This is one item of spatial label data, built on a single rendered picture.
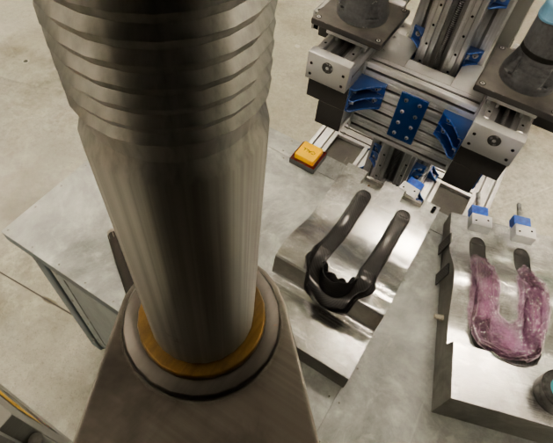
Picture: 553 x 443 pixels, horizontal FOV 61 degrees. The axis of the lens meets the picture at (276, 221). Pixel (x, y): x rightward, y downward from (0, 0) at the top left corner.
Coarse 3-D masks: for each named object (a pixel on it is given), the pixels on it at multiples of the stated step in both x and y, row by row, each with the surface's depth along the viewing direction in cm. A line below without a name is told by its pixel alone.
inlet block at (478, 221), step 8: (480, 192) 126; (480, 200) 124; (472, 208) 121; (480, 208) 122; (472, 216) 118; (480, 216) 118; (488, 216) 119; (472, 224) 117; (480, 224) 117; (488, 224) 117; (480, 232) 119; (488, 232) 118
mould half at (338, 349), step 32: (352, 192) 119; (384, 192) 120; (320, 224) 113; (384, 224) 114; (416, 224) 115; (288, 256) 102; (352, 256) 105; (288, 288) 105; (384, 288) 99; (320, 320) 102; (352, 320) 102; (320, 352) 98; (352, 352) 98
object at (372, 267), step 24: (360, 192) 119; (408, 216) 116; (336, 240) 110; (384, 240) 112; (312, 264) 105; (384, 264) 107; (312, 288) 104; (336, 288) 100; (360, 288) 102; (336, 312) 99
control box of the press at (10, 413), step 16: (0, 384) 66; (0, 400) 34; (16, 400) 52; (0, 416) 31; (16, 416) 32; (32, 416) 45; (0, 432) 31; (16, 432) 33; (32, 432) 35; (48, 432) 41
